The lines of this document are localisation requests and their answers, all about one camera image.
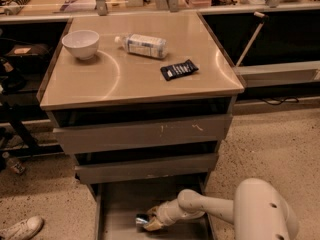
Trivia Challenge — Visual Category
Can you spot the small bottle on floor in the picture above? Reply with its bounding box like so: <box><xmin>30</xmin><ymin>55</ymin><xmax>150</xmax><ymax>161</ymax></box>
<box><xmin>2</xmin><ymin>152</ymin><xmax>25</xmax><ymax>175</ymax></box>

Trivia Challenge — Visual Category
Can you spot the black cable on floor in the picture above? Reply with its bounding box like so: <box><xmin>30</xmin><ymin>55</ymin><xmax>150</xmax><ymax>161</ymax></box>
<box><xmin>259</xmin><ymin>96</ymin><xmax>300</xmax><ymax>106</ymax></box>

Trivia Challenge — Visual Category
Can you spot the grey middle drawer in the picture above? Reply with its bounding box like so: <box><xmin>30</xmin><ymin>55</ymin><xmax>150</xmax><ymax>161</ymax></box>
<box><xmin>75</xmin><ymin>153</ymin><xmax>218</xmax><ymax>184</ymax></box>

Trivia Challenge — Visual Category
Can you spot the black bag under shelf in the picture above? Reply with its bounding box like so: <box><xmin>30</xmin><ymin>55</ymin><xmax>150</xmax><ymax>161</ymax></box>
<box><xmin>4</xmin><ymin>44</ymin><xmax>51</xmax><ymax>74</ymax></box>

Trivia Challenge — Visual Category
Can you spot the white ceramic bowl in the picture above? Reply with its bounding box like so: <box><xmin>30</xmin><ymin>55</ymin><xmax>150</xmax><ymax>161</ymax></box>
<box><xmin>62</xmin><ymin>30</ymin><xmax>100</xmax><ymax>60</ymax></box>

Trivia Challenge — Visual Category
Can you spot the clear plastic water bottle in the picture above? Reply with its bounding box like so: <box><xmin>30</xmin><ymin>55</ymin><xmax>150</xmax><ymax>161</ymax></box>
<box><xmin>114</xmin><ymin>34</ymin><xmax>167</xmax><ymax>59</ymax></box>

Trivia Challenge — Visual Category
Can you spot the white sneaker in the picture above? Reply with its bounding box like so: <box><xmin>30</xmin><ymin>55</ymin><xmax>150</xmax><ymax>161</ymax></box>
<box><xmin>0</xmin><ymin>216</ymin><xmax>44</xmax><ymax>240</ymax></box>

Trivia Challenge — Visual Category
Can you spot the grey top drawer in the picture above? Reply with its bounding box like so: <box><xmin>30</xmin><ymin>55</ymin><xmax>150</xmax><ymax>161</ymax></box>
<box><xmin>53</xmin><ymin>114</ymin><xmax>232</xmax><ymax>154</ymax></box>

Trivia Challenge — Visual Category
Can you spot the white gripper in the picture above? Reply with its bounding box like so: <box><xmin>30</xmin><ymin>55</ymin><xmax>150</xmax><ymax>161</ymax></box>
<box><xmin>143</xmin><ymin>200</ymin><xmax>184</xmax><ymax>232</ymax></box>

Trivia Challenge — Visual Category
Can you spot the grey drawer cabinet with counter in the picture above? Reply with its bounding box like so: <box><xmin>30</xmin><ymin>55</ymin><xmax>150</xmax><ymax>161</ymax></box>
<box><xmin>36</xmin><ymin>11</ymin><xmax>247</xmax><ymax>240</ymax></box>

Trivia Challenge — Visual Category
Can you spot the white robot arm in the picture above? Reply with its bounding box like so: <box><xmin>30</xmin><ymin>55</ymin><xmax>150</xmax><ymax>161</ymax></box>
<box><xmin>142</xmin><ymin>178</ymin><xmax>299</xmax><ymax>240</ymax></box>

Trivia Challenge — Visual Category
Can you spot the dark blue snack packet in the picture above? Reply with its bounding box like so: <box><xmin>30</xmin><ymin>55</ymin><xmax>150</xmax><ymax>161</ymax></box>
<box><xmin>160</xmin><ymin>59</ymin><xmax>199</xmax><ymax>81</ymax></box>

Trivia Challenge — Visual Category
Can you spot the grey open bottom drawer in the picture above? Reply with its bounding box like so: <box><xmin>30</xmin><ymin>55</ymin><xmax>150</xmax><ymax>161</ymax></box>
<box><xmin>94</xmin><ymin>174</ymin><xmax>215</xmax><ymax>240</ymax></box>

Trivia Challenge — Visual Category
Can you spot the silver blue redbull can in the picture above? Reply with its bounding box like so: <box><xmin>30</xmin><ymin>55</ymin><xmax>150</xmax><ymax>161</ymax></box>
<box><xmin>135</xmin><ymin>213</ymin><xmax>150</xmax><ymax>232</ymax></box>

